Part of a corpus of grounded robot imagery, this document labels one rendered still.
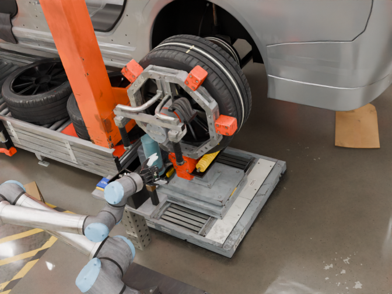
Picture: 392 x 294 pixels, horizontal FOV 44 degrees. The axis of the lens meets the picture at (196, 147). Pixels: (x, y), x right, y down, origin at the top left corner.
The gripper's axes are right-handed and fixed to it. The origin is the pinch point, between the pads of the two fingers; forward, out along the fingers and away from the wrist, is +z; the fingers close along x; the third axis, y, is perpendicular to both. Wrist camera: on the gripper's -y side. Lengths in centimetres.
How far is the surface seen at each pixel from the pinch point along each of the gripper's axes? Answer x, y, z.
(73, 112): 43, -110, 49
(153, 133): 16.1, -8.6, 12.3
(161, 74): 43.0, 6.2, 16.4
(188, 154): -2.4, -10.5, 35.4
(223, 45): 50, 9, 74
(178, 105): 26.2, 15.9, 9.5
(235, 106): 16, 27, 39
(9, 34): 116, -161, 58
